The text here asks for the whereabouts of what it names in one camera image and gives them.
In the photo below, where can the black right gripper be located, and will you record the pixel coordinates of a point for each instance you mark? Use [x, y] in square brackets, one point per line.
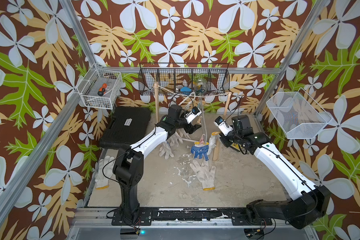
[223, 138]

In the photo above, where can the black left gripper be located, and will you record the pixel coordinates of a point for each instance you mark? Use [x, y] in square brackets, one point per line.
[190, 129]

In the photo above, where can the beige cotton glove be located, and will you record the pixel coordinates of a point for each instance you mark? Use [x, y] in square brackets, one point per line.
[178, 137]

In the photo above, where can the white yellow cuff glove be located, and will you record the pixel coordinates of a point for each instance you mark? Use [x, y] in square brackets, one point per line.
[204, 173]
[213, 141]

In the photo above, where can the white clip hanger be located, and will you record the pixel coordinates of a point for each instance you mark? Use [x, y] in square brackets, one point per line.
[201, 121]

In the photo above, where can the blue dotted yellow cuff glove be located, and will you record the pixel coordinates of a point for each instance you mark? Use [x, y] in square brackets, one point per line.
[165, 151]

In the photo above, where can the wooden drying rack frame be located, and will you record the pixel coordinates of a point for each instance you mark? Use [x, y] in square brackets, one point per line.
[157, 99]

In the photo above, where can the white glove behind left arm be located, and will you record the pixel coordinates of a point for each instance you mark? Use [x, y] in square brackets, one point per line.
[104, 173]

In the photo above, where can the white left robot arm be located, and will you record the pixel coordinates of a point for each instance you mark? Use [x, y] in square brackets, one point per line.
[129, 164]

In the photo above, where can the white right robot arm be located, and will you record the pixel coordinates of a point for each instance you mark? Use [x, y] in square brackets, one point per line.
[308, 201]

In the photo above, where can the yellow screwdriver bit set case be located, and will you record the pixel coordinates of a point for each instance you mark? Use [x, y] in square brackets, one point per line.
[235, 147]

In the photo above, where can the blue object in basket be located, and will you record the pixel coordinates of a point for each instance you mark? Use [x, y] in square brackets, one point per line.
[185, 91]

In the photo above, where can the clear glass jar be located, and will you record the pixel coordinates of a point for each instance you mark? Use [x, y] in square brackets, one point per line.
[201, 86]

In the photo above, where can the black plastic tool case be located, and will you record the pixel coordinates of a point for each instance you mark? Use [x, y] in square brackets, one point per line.
[128, 125]

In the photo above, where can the white mesh basket right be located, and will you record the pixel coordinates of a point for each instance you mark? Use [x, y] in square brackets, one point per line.
[298, 114]

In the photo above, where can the orange black screwdriver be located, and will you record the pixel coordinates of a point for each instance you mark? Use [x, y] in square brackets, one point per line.
[102, 90]

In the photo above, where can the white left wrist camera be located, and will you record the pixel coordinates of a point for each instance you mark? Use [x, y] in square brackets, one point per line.
[192, 114]

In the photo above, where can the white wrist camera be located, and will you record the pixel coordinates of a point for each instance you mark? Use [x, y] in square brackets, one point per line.
[224, 128]
[192, 114]

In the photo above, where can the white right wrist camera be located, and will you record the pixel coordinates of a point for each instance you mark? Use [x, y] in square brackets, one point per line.
[224, 128]

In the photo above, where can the black wire basket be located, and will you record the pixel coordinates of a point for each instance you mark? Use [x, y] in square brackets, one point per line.
[174, 76]

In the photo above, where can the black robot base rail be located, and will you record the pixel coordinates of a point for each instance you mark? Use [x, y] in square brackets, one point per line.
[146, 216]

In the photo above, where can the white wire basket left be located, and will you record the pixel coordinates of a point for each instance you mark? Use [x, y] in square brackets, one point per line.
[95, 77]

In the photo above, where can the aluminium frame post left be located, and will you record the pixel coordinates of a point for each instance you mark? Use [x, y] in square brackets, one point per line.
[48, 138]

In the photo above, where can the aluminium frame post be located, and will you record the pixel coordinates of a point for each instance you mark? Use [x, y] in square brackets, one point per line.
[48, 138]
[301, 36]

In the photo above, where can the aluminium frame post right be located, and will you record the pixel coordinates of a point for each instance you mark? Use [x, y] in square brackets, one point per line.
[301, 36]

